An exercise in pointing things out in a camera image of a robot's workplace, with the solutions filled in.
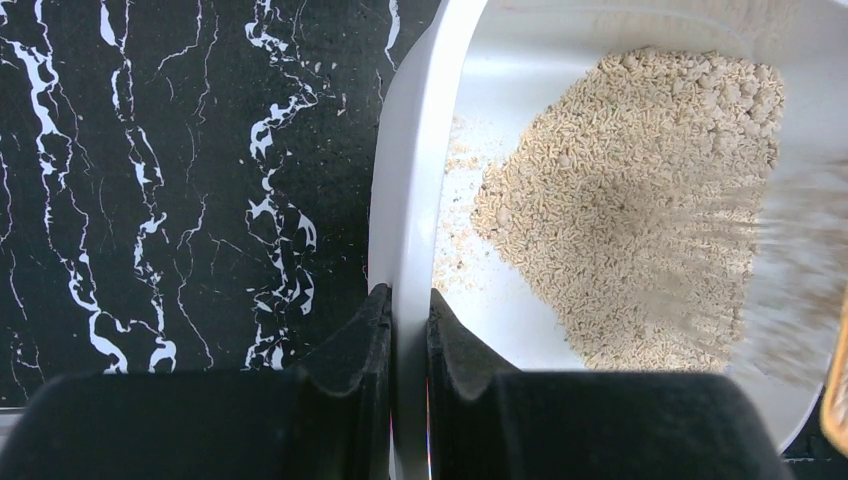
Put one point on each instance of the white plastic litter box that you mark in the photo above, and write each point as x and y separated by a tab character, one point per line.
476	78

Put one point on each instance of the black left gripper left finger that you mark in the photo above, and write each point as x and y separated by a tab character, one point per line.
327	417

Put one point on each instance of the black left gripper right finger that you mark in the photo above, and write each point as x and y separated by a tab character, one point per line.
491	420

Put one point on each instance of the yellow slotted litter scoop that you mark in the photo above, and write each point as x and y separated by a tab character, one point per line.
833	409

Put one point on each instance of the beige cat litter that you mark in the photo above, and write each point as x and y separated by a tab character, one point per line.
649	207

